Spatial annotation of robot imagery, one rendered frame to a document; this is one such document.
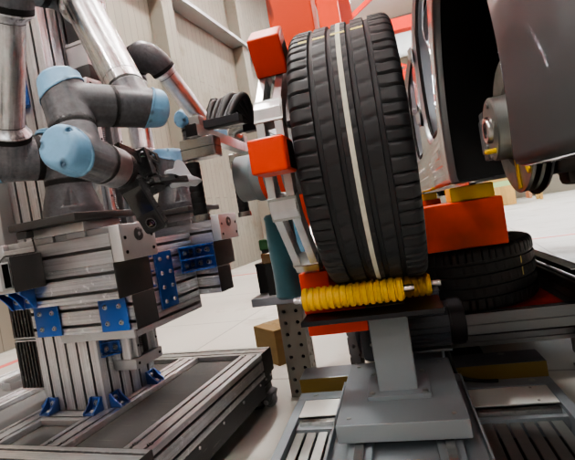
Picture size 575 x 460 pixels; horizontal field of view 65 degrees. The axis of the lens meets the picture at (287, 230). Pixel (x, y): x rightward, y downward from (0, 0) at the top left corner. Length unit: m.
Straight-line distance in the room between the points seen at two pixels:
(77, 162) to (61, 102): 0.11
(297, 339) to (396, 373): 0.69
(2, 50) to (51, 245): 0.47
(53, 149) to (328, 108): 0.49
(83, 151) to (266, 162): 0.33
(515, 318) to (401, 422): 0.80
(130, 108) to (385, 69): 0.48
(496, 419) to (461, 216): 0.63
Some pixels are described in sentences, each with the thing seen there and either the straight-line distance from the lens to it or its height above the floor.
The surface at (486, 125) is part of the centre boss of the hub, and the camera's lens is 1.18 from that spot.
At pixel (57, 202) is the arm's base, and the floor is 0.86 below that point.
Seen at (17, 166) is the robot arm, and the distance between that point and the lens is 1.27.
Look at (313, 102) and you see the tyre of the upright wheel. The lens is 0.94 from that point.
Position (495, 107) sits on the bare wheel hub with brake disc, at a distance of 1.15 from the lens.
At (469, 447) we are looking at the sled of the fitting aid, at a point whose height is 0.15.
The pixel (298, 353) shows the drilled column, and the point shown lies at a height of 0.18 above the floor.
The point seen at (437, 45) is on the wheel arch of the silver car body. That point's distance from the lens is 1.54.
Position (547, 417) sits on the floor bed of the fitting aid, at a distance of 1.51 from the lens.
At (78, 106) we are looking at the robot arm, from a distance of 0.84.
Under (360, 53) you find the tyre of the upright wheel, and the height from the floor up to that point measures 1.02.
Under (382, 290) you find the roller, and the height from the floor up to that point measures 0.52.
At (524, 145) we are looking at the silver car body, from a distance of 0.73.
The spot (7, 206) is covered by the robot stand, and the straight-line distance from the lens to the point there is 1.70.
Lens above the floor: 0.72
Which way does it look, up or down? 2 degrees down
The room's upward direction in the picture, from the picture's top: 9 degrees counter-clockwise
